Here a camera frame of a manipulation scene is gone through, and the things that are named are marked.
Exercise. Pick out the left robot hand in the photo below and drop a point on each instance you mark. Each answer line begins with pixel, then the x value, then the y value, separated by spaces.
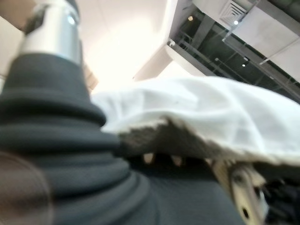
pixel 82 164

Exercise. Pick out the white duvet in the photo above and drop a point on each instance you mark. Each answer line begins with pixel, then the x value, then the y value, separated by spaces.
pixel 187 105

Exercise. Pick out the white ceiling air vent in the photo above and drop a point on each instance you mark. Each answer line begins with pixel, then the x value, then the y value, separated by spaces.
pixel 234 9

